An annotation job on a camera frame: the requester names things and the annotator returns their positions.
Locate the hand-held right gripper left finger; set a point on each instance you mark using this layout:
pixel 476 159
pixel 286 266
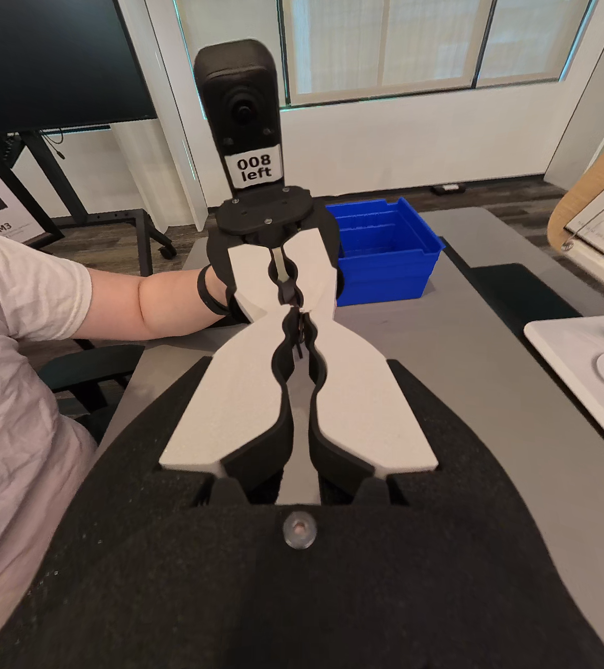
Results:
pixel 229 402

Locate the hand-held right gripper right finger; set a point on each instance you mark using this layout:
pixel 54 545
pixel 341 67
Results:
pixel 370 407

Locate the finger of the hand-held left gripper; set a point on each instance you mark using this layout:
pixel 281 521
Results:
pixel 252 282
pixel 317 272

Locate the blue plastic bin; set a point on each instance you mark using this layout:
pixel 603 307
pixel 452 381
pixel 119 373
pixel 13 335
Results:
pixel 385 272

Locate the steel bolt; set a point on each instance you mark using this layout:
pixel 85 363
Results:
pixel 300 339

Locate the person's left forearm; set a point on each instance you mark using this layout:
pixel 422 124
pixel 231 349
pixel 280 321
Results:
pixel 150 306

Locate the black wrist watch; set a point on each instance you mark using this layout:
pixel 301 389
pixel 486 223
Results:
pixel 205 298

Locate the black floor power box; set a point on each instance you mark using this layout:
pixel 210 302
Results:
pixel 448 188

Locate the large paned window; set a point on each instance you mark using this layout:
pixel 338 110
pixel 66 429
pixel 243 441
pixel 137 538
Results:
pixel 385 42

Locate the black rolling screen stand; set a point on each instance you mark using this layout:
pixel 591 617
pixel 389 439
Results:
pixel 67 183

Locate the metal page holder clip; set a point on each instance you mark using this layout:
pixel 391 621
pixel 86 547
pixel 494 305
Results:
pixel 567 245

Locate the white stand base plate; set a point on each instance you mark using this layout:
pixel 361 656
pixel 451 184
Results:
pixel 568 355

